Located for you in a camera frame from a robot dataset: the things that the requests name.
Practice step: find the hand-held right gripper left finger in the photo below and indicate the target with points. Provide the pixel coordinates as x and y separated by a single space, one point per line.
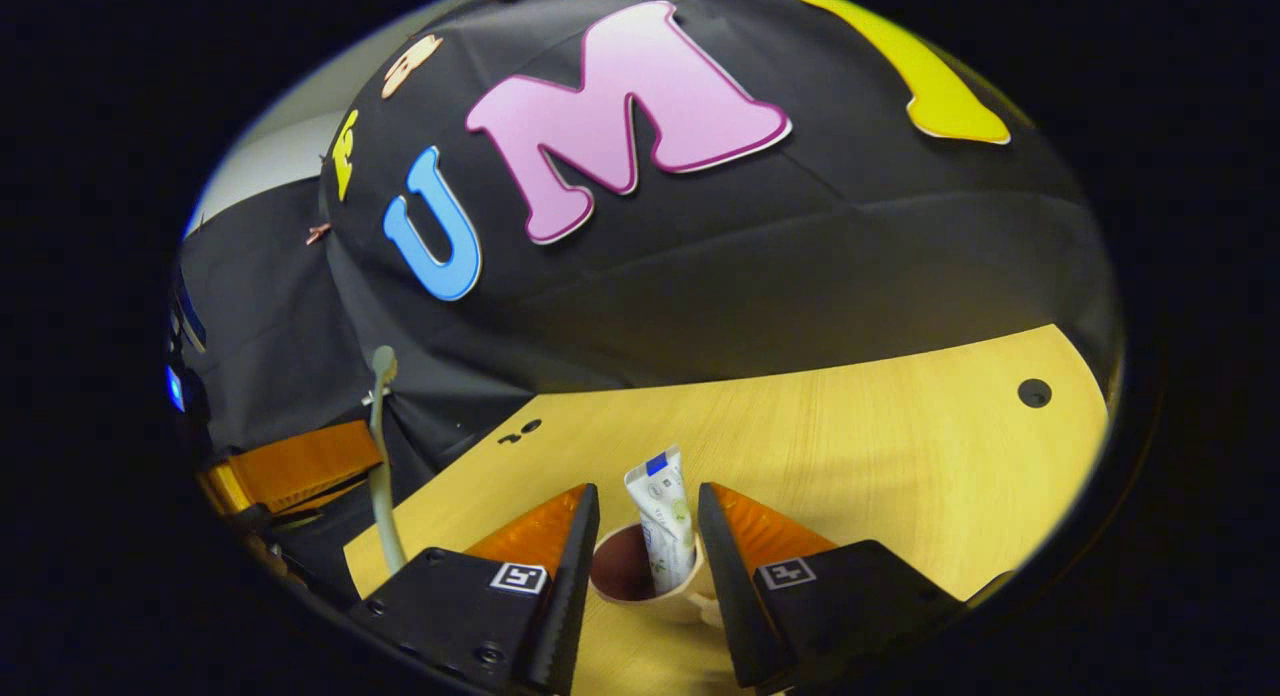
470 606

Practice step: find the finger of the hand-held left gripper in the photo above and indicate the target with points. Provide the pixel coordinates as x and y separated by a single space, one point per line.
290 466

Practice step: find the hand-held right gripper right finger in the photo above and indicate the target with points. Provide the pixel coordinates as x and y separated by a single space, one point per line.
830 596

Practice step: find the pale green toothbrush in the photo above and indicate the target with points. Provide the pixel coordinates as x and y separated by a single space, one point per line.
380 456

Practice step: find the beige cup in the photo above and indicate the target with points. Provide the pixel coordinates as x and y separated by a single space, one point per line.
625 576

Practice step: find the white toothpaste tube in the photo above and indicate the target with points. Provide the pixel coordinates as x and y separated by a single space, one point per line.
665 526

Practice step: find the wooden desktop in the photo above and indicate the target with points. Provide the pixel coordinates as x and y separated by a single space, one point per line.
900 456

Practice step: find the computer monitor screen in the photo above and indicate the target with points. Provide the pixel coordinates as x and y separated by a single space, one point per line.
175 388

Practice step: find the red clip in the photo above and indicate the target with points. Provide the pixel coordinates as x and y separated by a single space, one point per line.
317 233

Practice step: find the black backdrop cloth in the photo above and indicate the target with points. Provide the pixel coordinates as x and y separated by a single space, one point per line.
800 256

